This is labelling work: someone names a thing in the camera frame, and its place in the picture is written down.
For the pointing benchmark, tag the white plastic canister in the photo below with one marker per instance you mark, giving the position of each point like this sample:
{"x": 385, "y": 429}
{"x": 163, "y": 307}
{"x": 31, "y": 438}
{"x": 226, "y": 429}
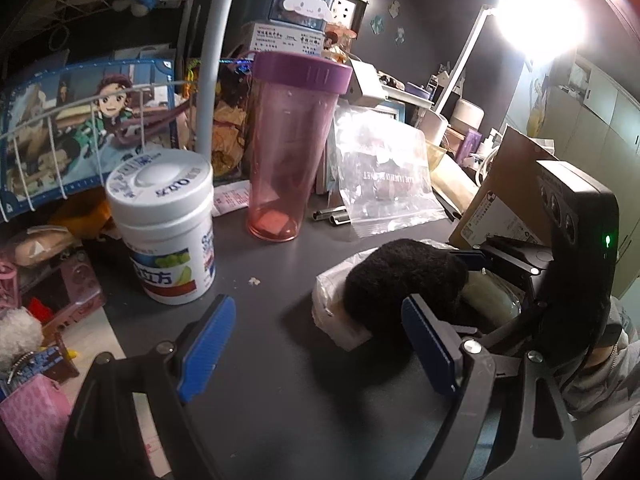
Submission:
{"x": 162, "y": 230}

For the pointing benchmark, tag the person's right forearm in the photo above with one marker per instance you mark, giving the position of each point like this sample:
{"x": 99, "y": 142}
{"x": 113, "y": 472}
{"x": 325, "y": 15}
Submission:
{"x": 607, "y": 385}

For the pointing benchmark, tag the pink paper slip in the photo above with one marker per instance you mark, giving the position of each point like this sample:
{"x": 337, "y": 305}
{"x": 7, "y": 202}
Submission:
{"x": 231, "y": 199}

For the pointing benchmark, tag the anime printed blue pouch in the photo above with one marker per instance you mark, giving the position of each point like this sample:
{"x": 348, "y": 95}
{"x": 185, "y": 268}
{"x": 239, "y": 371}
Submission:
{"x": 75, "y": 125}

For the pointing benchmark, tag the white desk lamp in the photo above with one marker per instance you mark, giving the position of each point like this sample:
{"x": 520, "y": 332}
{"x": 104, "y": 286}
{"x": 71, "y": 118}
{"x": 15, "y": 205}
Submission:
{"x": 537, "y": 15}

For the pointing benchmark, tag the brown cardboard box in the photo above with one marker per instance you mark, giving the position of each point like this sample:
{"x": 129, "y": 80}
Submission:
{"x": 505, "y": 190}

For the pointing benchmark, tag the white cardboard carton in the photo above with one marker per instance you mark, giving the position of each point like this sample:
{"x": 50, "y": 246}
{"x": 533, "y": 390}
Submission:
{"x": 364, "y": 80}

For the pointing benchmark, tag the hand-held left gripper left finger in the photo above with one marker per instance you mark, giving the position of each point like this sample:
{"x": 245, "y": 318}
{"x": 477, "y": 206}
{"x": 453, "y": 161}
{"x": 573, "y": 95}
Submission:
{"x": 210, "y": 345}

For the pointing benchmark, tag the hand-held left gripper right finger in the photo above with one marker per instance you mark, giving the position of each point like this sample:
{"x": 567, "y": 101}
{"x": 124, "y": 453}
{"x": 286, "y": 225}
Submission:
{"x": 429, "y": 347}

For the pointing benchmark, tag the purple small container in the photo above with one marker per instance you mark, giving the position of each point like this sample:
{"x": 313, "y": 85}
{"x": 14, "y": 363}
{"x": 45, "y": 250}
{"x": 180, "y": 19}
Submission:
{"x": 472, "y": 145}

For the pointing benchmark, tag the silver metal tube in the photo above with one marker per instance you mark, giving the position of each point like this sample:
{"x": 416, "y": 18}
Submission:
{"x": 339, "y": 218}
{"x": 327, "y": 214}

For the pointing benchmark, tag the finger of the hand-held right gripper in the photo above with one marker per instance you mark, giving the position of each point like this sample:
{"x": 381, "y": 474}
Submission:
{"x": 515, "y": 327}
{"x": 505, "y": 255}

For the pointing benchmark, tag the clear plastic wrapped packet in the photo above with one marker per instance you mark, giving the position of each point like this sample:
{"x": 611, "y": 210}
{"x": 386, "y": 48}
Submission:
{"x": 492, "y": 295}

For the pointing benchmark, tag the clear plastic zip bag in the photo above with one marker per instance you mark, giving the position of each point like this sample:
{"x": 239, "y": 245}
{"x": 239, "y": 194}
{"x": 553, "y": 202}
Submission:
{"x": 385, "y": 175}

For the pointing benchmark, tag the pink plastic box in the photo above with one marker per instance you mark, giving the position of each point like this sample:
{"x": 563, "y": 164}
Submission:
{"x": 80, "y": 285}

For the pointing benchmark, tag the black fuzzy plush pouch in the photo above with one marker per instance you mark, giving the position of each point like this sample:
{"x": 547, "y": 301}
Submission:
{"x": 400, "y": 280}

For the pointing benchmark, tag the small anime figurine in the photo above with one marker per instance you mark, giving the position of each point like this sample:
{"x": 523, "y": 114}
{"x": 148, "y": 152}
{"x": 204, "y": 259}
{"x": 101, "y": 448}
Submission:
{"x": 336, "y": 45}

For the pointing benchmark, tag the pink tumbler with purple lid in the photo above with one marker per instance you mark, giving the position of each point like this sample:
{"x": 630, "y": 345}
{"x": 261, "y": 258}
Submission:
{"x": 285, "y": 160}

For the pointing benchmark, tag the white plastic bag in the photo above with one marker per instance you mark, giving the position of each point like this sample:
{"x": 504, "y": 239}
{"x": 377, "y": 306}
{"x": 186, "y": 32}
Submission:
{"x": 334, "y": 305}

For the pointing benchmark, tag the white wall socket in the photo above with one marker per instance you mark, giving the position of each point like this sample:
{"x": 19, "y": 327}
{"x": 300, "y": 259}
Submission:
{"x": 349, "y": 9}

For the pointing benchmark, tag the white medicine box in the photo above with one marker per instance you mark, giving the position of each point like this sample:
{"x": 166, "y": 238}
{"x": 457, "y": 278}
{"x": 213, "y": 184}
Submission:
{"x": 280, "y": 40}

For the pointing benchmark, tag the white fluffy plush toy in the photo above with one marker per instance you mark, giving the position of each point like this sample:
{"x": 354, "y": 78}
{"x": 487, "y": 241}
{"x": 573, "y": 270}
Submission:
{"x": 17, "y": 332}

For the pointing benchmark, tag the white curved lamp pole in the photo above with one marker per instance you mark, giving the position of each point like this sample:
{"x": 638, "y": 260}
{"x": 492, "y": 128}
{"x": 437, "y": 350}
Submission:
{"x": 212, "y": 55}

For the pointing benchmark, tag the white round jar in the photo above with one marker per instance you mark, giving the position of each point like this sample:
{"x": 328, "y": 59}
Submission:
{"x": 466, "y": 115}

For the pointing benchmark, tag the pink gift bag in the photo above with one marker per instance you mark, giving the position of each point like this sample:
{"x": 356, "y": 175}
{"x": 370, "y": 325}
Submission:
{"x": 35, "y": 425}

